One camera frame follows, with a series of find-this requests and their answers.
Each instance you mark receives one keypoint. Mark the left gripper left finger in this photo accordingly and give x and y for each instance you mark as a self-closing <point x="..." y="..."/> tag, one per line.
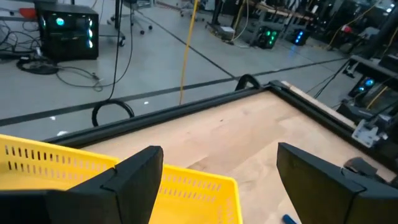
<point x="93" y="205"/>

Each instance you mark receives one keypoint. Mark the lit computer under table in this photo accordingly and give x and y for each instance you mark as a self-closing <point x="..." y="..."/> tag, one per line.
<point x="362" y="88"/>

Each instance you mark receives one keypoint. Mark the black computer tower, lit fans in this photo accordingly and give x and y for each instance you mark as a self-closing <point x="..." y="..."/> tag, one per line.
<point x="68" y="46"/>

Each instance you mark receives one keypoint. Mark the black office chair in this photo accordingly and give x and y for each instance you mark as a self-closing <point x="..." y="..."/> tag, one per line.
<point x="118" y="18"/>

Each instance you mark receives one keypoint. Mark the computer tower with green lights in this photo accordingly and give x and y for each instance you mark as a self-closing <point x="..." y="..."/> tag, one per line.
<point x="267" y="37"/>

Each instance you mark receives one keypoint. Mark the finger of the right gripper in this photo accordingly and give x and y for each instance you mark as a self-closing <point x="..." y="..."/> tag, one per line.
<point x="360" y="165"/>

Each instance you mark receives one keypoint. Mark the black aluminium table frame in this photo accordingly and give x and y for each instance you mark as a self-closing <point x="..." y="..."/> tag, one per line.
<point x="155" y="117"/>

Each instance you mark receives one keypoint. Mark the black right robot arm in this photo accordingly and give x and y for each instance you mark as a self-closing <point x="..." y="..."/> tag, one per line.
<point x="351" y="110"/>

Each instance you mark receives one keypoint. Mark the wooden workbench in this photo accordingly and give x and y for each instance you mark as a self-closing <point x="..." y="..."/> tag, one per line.
<point x="273" y="11"/>

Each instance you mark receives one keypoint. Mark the computer tower with blue lights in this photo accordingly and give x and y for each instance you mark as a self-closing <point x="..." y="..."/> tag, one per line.
<point x="301" y="37"/>

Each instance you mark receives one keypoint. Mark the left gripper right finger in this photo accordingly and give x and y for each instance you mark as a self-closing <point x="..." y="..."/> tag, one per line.
<point x="326" y="199"/>

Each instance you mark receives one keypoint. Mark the red object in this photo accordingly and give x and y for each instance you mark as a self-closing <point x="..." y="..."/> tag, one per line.
<point x="28" y="12"/>

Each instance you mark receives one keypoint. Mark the yellow slotted plastic basket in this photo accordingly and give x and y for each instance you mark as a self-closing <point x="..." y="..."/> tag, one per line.
<point x="192" y="202"/>

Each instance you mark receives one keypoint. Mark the black side table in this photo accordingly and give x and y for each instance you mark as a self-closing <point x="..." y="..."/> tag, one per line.
<point x="373" y="67"/>

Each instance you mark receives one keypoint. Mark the white box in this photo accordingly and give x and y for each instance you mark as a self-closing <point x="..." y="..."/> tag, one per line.
<point x="227" y="30"/>

